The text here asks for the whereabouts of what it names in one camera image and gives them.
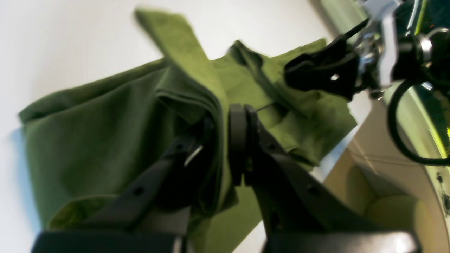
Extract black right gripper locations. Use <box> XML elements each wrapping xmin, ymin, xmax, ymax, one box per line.
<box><xmin>283</xmin><ymin>19</ymin><xmax>450</xmax><ymax>102</ymax></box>

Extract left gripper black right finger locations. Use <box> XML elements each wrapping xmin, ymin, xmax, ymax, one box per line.
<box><xmin>228</xmin><ymin>104</ymin><xmax>422</xmax><ymax>253</ymax></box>

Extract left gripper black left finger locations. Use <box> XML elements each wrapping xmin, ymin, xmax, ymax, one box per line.
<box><xmin>32</xmin><ymin>117</ymin><xmax>215</xmax><ymax>253</ymax></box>

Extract olive green T-shirt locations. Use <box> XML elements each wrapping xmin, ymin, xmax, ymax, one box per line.
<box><xmin>19</xmin><ymin>9</ymin><xmax>357</xmax><ymax>253</ymax></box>

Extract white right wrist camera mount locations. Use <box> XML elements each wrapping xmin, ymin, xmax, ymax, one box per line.
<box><xmin>358</xmin><ymin>0</ymin><xmax>402</xmax><ymax>91</ymax></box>

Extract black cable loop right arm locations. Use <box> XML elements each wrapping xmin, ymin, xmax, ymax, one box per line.
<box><xmin>384</xmin><ymin>82</ymin><xmax>449</xmax><ymax>167</ymax></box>

